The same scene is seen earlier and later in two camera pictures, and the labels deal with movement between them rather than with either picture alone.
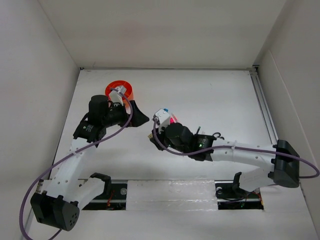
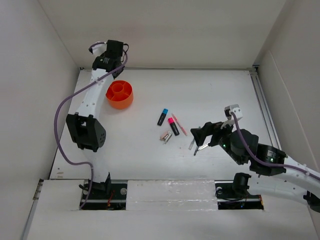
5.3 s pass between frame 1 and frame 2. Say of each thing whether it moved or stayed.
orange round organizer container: stayed
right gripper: moved
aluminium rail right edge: stayed
